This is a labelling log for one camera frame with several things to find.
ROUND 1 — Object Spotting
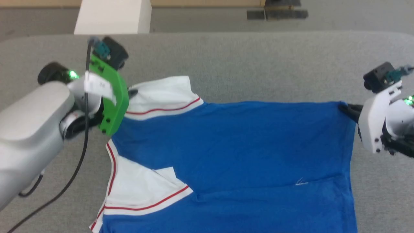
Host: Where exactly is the wood framed grid screen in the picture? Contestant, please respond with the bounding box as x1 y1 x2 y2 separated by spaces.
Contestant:
0 0 266 8

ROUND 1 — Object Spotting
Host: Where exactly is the blue and white shirt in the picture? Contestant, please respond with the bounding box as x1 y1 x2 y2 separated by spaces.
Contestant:
90 76 359 233

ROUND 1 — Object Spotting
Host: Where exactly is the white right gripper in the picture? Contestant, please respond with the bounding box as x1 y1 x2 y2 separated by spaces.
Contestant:
338 81 403 154

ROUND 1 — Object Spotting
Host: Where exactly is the black floor strip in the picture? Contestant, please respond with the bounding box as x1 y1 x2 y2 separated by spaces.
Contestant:
247 9 309 20

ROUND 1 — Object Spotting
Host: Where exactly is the white box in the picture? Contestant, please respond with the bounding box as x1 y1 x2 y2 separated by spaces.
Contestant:
74 0 152 35

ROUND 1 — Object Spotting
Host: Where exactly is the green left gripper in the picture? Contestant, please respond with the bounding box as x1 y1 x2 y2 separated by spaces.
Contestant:
89 53 138 137

